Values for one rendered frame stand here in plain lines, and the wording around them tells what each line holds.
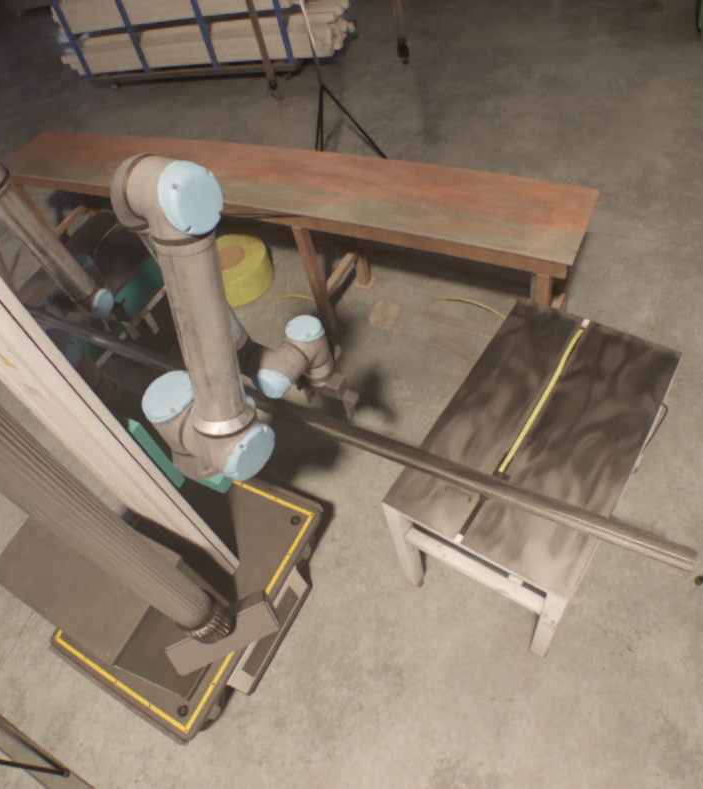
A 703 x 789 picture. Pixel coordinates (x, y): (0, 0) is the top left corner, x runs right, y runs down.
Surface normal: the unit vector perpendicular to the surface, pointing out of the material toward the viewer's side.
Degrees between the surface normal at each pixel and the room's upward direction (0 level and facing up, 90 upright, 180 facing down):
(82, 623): 0
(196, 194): 83
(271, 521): 0
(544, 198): 0
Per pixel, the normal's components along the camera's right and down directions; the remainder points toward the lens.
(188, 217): 0.78, 0.27
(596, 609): -0.21, -0.59
